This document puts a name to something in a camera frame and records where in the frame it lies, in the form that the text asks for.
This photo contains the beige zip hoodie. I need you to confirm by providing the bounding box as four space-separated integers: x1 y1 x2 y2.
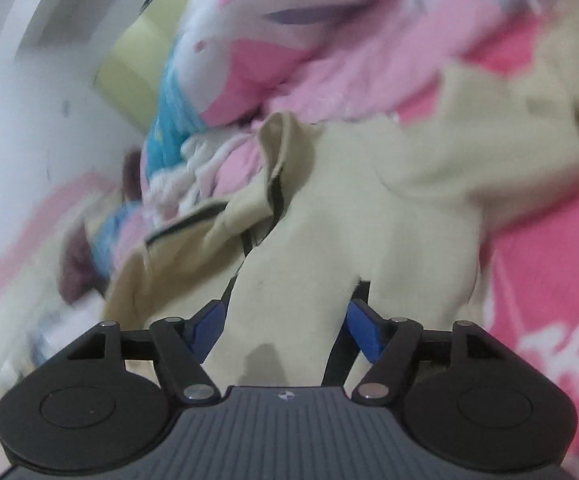
104 0 579 388

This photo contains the dark brown garment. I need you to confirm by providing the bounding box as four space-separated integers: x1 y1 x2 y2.
58 150 142 304

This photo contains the light blue crumpled garment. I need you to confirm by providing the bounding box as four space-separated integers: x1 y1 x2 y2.
91 200 142 280

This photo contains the crumpled white cloth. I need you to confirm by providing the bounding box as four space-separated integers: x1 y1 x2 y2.
143 129 262 224

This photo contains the pink magenta floral bed blanket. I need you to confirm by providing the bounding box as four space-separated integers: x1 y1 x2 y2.
383 6 579 477

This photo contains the yellow-green wardrobe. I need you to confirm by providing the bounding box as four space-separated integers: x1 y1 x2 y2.
93 0 188 132

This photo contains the large pink blue cartoon pillow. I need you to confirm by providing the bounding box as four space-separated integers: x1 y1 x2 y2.
143 0 379 179

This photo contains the light pink quilt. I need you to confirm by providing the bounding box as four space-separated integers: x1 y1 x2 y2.
138 0 545 221

